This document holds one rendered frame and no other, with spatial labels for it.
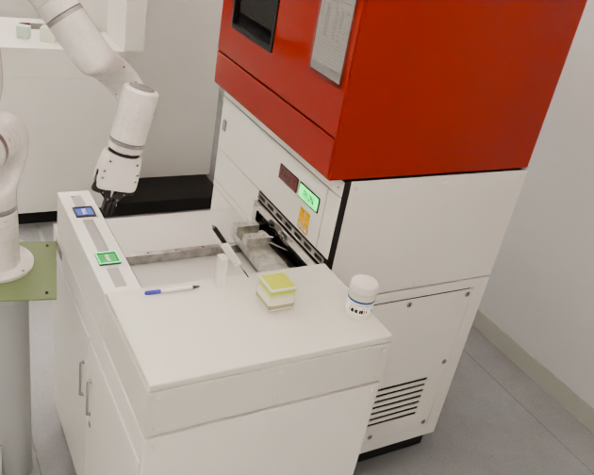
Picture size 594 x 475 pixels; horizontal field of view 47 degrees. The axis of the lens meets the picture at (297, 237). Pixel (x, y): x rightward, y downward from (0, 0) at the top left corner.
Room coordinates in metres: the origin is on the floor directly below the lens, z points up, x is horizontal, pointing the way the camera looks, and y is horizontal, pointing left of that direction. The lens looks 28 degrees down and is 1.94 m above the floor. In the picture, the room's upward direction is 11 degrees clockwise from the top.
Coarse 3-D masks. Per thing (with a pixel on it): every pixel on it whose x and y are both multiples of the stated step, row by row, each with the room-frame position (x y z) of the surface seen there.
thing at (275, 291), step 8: (280, 272) 1.48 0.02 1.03; (264, 280) 1.43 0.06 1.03; (272, 280) 1.43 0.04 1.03; (280, 280) 1.44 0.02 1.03; (288, 280) 1.45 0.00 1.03; (264, 288) 1.42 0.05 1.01; (272, 288) 1.39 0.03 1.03; (280, 288) 1.40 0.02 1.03; (288, 288) 1.41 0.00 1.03; (296, 288) 1.42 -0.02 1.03; (256, 296) 1.44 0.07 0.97; (264, 296) 1.41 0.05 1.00; (272, 296) 1.39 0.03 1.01; (280, 296) 1.40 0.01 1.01; (288, 296) 1.41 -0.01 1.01; (264, 304) 1.40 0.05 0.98; (272, 304) 1.39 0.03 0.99; (280, 304) 1.40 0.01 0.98; (288, 304) 1.42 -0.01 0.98
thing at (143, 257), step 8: (176, 248) 1.80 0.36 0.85; (184, 248) 1.81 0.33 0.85; (192, 248) 1.82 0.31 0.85; (200, 248) 1.82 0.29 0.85; (208, 248) 1.84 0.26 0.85; (216, 248) 1.85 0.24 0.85; (232, 248) 1.88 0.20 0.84; (128, 256) 1.70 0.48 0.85; (136, 256) 1.71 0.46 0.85; (144, 256) 1.72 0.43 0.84; (152, 256) 1.74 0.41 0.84; (160, 256) 1.75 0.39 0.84; (168, 256) 1.76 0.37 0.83; (176, 256) 1.78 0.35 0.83; (184, 256) 1.79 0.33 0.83; (192, 256) 1.81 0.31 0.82; (200, 256) 1.82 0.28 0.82; (136, 264) 1.71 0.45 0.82
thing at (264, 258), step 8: (232, 232) 1.92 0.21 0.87; (240, 240) 1.87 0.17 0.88; (240, 248) 1.86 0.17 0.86; (248, 248) 1.83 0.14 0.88; (256, 248) 1.84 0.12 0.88; (264, 248) 1.85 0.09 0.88; (248, 256) 1.81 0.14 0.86; (256, 256) 1.79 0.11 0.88; (264, 256) 1.80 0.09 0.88; (272, 256) 1.81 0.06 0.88; (256, 264) 1.76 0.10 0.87; (264, 264) 1.75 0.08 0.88; (272, 264) 1.76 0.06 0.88; (280, 264) 1.77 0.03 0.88
